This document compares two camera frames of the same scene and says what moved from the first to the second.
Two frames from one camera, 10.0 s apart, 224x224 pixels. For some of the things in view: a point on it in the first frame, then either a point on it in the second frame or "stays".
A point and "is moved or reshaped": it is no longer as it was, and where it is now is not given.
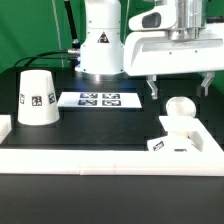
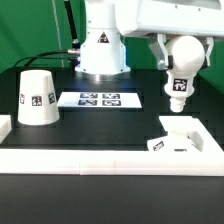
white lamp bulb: [181, 106] is moved or reshaped
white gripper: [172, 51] → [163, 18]
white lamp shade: [37, 102] stays
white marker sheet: [98, 100] stays
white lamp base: [185, 134] stays
